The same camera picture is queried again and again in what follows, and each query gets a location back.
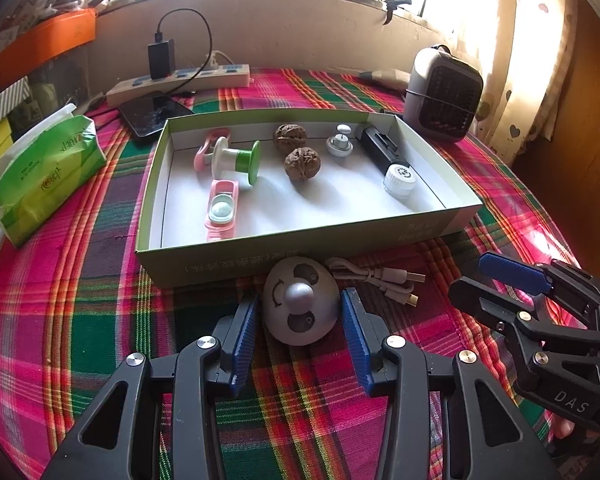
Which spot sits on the beige power strip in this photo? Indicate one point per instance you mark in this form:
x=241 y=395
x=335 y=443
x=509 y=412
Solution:
x=220 y=77

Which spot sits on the black charger plug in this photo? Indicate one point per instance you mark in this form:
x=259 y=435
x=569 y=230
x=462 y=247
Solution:
x=161 y=60

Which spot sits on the wooden cabinet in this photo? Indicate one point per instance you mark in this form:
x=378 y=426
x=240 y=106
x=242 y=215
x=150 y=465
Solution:
x=580 y=160

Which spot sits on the green and white spool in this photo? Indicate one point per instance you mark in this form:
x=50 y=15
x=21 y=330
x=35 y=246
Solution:
x=230 y=160

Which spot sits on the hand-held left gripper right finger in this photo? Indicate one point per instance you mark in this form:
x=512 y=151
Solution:
x=355 y=340

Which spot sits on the white egg-shaped gadget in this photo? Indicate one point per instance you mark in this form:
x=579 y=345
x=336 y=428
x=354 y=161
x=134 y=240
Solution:
x=300 y=330

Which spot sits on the green cardboard box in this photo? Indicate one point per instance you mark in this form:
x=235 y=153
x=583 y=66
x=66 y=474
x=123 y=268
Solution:
x=330 y=205

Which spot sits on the black smartphone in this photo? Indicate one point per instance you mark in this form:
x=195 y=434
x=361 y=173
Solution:
x=152 y=115

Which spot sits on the orange storage box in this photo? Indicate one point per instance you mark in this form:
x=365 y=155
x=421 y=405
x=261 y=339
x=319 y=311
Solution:
x=50 y=40

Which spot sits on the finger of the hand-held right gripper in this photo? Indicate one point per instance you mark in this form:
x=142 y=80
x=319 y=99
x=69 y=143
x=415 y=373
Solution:
x=480 y=300
x=512 y=272

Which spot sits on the plaid tablecloth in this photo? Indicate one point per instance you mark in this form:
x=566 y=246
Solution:
x=80 y=310

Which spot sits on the person's right hand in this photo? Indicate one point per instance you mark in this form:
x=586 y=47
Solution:
x=563 y=427

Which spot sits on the small brown walnut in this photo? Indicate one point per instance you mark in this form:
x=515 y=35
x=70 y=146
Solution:
x=289 y=136

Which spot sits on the green tissue pack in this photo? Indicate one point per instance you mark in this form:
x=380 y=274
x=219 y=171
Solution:
x=45 y=175

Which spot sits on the heart print curtain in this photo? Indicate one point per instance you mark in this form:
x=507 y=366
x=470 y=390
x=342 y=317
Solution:
x=535 y=60

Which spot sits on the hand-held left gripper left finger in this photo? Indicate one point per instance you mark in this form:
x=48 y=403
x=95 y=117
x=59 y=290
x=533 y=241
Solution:
x=245 y=340

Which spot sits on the small white knob gadget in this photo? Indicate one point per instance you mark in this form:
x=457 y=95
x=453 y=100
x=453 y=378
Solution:
x=339 y=145

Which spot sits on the pink tray with mint cup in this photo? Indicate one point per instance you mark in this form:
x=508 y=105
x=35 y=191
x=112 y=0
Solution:
x=222 y=210

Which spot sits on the white round cap gadget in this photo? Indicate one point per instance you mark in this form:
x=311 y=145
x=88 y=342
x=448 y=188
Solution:
x=397 y=180

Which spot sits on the grey desktop heater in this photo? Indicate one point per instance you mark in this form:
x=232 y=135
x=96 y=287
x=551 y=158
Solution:
x=445 y=95

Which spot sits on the striped white box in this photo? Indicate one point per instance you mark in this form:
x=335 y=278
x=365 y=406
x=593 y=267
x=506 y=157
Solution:
x=5 y=105

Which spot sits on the pink plastic clip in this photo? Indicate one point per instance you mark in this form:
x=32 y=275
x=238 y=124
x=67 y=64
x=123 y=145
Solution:
x=202 y=157

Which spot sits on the black rectangular device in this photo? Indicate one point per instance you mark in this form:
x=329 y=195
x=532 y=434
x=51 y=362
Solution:
x=375 y=145

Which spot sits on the large brown walnut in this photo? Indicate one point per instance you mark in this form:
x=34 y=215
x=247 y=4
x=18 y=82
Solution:
x=302 y=162

